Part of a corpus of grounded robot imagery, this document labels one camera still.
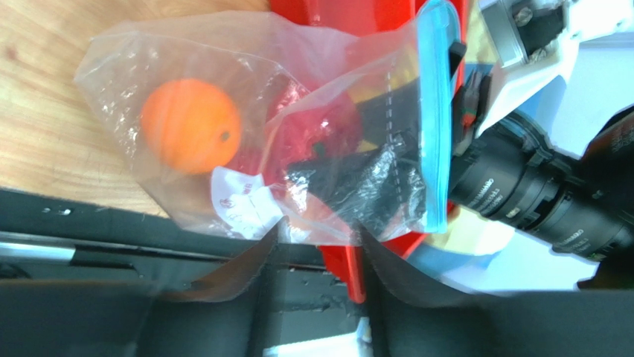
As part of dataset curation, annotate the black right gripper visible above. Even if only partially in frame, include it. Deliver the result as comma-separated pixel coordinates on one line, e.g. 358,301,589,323
284,42,491,239

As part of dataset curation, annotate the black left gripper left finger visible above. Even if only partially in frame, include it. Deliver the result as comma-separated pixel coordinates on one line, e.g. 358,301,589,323
1,218,288,356

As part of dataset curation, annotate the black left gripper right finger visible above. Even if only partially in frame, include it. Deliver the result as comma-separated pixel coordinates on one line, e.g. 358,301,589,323
356,227,633,356

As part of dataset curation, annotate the red fake apple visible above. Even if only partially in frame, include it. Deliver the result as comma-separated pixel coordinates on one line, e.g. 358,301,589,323
263,99,362,185

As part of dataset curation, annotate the clear zip top bag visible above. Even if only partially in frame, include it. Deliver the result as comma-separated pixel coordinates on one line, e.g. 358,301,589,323
74,1,460,245

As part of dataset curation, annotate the orange fake fruit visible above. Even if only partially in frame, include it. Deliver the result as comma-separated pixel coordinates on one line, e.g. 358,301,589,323
140,78,243,175

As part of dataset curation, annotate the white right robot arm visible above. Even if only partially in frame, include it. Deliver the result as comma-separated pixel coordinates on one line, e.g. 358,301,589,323
286,42,633,289

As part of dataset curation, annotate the red plastic tray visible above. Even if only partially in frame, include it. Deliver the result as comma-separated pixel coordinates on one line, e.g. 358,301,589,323
278,1,466,303

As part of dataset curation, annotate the plaid checkered pillow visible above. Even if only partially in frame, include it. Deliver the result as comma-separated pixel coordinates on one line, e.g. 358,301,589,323
406,207,516,277

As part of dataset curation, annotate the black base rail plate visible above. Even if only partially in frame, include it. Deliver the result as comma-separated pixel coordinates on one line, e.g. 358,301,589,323
1,189,361,347

